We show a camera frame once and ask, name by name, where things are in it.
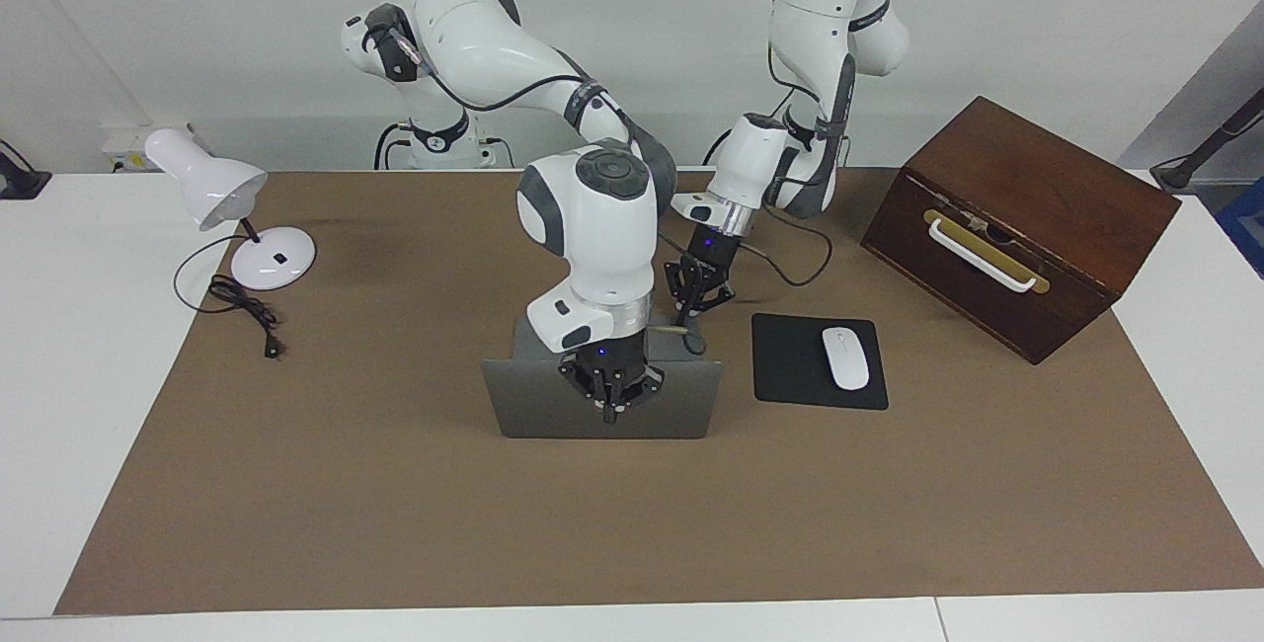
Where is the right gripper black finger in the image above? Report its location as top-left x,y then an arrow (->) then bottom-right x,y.
612,370 -> 665,422
559,363 -> 613,424

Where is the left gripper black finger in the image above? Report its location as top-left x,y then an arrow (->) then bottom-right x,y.
665,262 -> 700,327
696,272 -> 737,312

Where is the silver grey laptop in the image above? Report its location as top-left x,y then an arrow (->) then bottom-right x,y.
481,316 -> 723,441

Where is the black mouse pad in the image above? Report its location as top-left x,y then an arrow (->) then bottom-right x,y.
750,313 -> 890,412

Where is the white computer mouse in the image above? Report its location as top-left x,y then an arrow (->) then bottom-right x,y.
822,326 -> 871,392

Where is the brown table mat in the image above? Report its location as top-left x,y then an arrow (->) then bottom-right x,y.
54,166 -> 1264,615

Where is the dark brown wooden box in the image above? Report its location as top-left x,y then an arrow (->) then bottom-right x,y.
859,95 -> 1183,366

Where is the white desk lamp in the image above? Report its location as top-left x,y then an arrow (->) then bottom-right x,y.
143,126 -> 319,292

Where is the blue bin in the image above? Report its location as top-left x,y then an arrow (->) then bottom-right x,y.
1217,178 -> 1264,278

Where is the black left arm gripper cable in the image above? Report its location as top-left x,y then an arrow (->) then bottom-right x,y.
741,205 -> 833,287

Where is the gold handle plate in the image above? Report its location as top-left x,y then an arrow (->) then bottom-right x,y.
921,208 -> 1051,295

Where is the white box handle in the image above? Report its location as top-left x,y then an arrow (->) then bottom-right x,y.
926,217 -> 1040,293

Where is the black lamp power cable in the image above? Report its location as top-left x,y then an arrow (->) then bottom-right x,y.
173,232 -> 287,361

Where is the black camera stand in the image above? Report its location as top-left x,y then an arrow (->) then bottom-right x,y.
1150,89 -> 1264,194

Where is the white wall power outlet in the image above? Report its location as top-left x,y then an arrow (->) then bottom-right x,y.
102,123 -> 194,174

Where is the black clamp mount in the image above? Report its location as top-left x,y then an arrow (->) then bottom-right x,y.
0,140 -> 52,201

